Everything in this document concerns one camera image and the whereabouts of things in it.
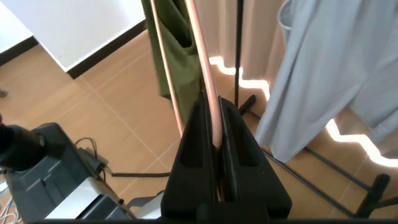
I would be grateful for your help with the beige curtain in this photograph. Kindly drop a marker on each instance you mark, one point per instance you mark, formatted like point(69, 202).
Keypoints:
point(258, 31)

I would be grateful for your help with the pale grey shorts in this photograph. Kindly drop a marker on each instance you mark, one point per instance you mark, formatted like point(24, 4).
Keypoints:
point(326, 62)

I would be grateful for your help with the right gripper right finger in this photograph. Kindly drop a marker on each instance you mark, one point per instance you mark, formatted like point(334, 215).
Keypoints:
point(252, 183)

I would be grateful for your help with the black clothes rack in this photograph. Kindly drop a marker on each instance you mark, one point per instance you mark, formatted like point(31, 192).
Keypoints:
point(238, 46)

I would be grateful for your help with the pink clothes hanger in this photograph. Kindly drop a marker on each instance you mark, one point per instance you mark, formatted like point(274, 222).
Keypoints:
point(205, 62)

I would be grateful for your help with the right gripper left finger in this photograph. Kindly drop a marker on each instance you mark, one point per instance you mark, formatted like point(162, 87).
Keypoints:
point(189, 186)

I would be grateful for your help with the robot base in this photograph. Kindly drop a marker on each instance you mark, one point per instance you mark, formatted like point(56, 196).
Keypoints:
point(62, 174)

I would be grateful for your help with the green garment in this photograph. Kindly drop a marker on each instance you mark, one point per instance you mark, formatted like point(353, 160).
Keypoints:
point(183, 68)

